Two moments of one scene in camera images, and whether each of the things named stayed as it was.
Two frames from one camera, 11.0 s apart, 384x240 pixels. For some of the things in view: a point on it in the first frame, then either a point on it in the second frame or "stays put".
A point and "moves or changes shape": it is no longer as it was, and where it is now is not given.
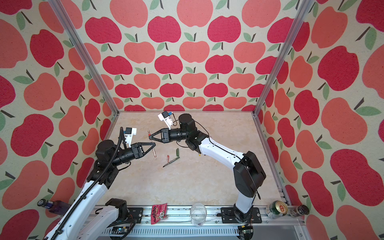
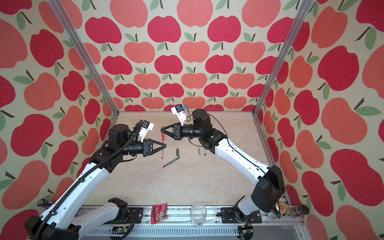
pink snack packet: x=158 y=212 stays put
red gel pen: x=154 y=154 moves or changes shape
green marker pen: x=172 y=161 stays put
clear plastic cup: x=198 y=213 stays put
